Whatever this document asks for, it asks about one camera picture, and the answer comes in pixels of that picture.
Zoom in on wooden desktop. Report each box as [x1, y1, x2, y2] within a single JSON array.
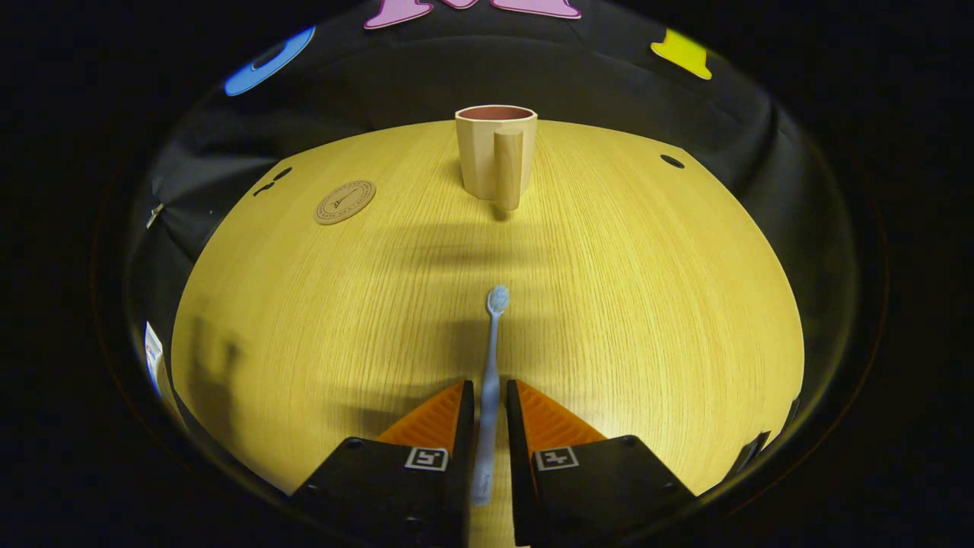
[[170, 118, 806, 548]]

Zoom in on round cork coaster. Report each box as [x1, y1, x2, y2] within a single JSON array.
[[314, 180, 377, 226]]

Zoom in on beige cup with handle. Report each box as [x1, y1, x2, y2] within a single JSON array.
[[455, 104, 539, 212]]

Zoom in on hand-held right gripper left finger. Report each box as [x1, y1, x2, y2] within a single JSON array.
[[289, 379, 476, 548]]

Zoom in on pale blue toothbrush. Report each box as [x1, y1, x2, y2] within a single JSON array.
[[470, 285, 511, 507]]

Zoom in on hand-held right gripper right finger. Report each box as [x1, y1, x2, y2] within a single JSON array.
[[506, 379, 697, 548]]

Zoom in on white toothpaste tube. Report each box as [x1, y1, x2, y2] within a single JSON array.
[[144, 322, 165, 398]]

